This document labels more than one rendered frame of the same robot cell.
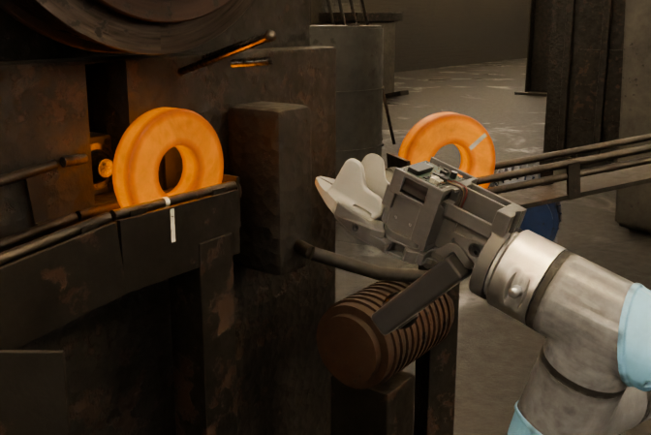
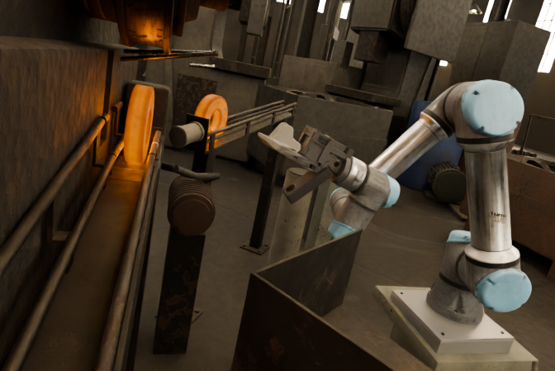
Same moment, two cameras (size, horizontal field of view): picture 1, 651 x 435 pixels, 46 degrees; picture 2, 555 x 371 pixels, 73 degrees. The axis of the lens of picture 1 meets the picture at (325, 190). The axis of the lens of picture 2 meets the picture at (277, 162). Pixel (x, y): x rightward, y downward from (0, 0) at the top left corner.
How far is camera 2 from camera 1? 0.65 m
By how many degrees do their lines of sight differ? 51
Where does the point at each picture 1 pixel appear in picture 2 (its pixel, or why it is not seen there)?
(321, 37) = not seen: outside the picture
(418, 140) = (208, 108)
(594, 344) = (381, 194)
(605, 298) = (383, 178)
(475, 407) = not seen: hidden behind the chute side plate
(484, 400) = not seen: hidden behind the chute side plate
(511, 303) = (354, 183)
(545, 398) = (358, 216)
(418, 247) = (317, 164)
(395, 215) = (310, 151)
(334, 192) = (276, 140)
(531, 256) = (361, 165)
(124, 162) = (139, 121)
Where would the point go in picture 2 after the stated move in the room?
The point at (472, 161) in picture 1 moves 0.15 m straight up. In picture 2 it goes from (221, 119) to (229, 71)
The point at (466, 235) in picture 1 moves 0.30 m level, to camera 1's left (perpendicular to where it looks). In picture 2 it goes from (333, 159) to (237, 168)
